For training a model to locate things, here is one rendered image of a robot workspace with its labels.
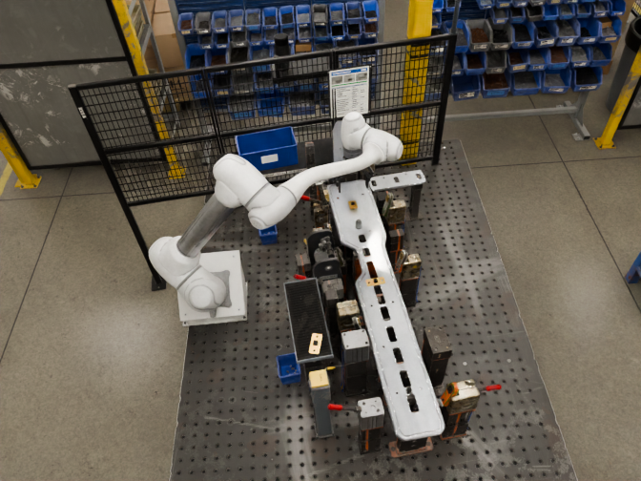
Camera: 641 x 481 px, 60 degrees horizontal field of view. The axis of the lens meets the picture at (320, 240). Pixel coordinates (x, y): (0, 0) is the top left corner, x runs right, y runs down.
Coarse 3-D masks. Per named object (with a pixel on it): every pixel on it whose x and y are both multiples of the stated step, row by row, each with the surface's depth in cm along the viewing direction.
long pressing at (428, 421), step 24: (336, 192) 283; (360, 192) 282; (336, 216) 271; (360, 216) 271; (384, 240) 260; (360, 264) 252; (384, 264) 250; (360, 288) 242; (384, 288) 241; (384, 336) 226; (408, 336) 225; (384, 360) 218; (408, 360) 218; (384, 384) 211; (408, 408) 205; (432, 408) 204; (408, 432) 199; (432, 432) 199
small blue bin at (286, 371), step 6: (288, 354) 246; (294, 354) 247; (282, 360) 248; (288, 360) 249; (294, 360) 250; (282, 366) 251; (288, 366) 251; (294, 366) 251; (282, 372) 250; (288, 372) 249; (294, 372) 249; (282, 378) 240; (288, 378) 241; (294, 378) 242; (282, 384) 246
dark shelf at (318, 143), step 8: (304, 144) 304; (320, 144) 304; (328, 144) 304; (304, 152) 300; (320, 152) 300; (328, 152) 299; (304, 160) 295; (320, 160) 295; (328, 160) 295; (280, 168) 292; (288, 168) 292; (296, 168) 292; (304, 168) 292; (264, 176) 291; (272, 176) 292
